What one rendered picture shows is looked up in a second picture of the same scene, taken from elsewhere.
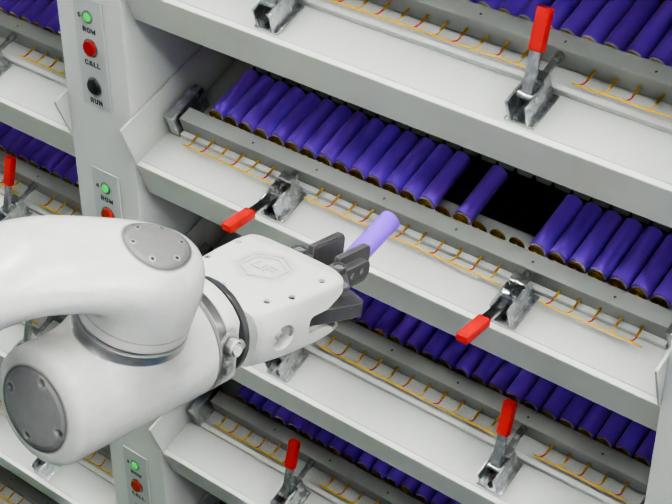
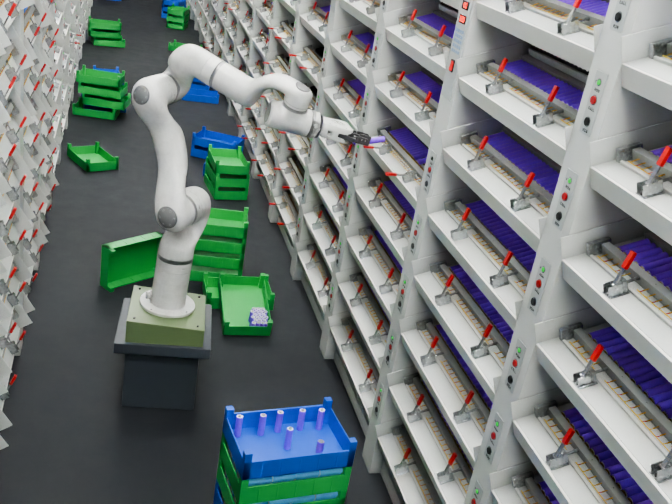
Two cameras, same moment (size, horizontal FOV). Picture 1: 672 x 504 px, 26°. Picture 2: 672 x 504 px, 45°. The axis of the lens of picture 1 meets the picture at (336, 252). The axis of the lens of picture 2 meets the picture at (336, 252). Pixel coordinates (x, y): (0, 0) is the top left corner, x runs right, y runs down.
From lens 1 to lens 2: 1.74 m
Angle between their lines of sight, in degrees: 31
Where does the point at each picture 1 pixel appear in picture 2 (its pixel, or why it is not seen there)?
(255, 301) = (327, 122)
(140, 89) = (372, 117)
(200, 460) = (353, 242)
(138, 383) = (287, 114)
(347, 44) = (403, 102)
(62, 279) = (279, 81)
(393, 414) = (387, 221)
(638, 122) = not seen: hidden behind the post
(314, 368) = (380, 208)
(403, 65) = (408, 108)
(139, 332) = (290, 101)
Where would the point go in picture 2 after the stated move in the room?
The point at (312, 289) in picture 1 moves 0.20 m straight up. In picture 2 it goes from (342, 127) to (353, 62)
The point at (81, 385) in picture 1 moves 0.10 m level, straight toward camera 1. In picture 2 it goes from (275, 107) to (258, 112)
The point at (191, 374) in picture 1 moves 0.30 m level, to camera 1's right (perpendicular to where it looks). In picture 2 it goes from (302, 123) to (383, 154)
